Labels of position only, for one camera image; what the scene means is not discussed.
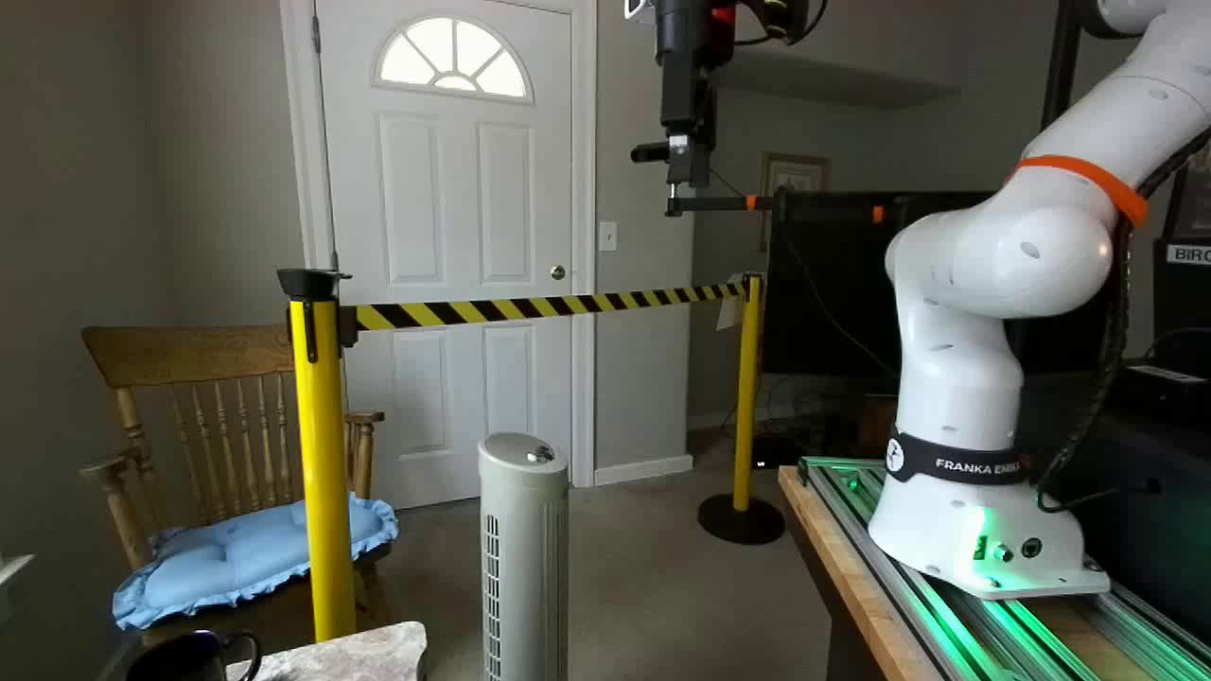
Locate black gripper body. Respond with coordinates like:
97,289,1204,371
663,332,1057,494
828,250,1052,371
649,0,743,83

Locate grey tower air cooler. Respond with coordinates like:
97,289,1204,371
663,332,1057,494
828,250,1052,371
471,427,572,681

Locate large black screen panel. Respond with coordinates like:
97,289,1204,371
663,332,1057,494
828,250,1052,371
762,184,1137,382

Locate yellow black barrier tape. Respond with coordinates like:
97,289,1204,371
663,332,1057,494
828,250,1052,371
335,276,751,336

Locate white panel door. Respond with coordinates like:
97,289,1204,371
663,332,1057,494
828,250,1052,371
276,0,600,513

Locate black vertical pole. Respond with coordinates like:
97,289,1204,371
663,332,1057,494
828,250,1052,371
1037,0,1091,132

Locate black box with white label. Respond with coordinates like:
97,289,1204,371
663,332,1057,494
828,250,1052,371
1149,163,1211,371

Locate wooden rocking chair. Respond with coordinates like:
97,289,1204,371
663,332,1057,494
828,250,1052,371
77,321,388,636

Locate black equipment cabinet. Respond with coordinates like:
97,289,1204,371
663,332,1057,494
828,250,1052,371
1018,360,1211,638

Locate light blue seat cushion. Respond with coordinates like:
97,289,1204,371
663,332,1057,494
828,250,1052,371
109,491,401,636

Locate white stone slab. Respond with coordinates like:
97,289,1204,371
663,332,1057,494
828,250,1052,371
223,617,431,681

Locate black mug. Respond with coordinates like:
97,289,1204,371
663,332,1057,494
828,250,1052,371
122,624,263,681

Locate small framed wall picture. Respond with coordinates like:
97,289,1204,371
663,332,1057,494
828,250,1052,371
762,151,832,197

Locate yellow stanchion post round base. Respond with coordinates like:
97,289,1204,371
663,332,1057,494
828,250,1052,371
696,273,785,548

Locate wide orange arm strap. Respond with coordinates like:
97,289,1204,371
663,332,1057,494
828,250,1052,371
1011,151,1154,231

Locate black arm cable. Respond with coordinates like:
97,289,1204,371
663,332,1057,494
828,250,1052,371
1031,123,1211,518

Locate yellow stanchion post black cap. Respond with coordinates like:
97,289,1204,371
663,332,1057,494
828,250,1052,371
271,263,362,648

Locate aluminium rail with green light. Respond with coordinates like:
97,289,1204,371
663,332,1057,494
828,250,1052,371
798,448,1211,681

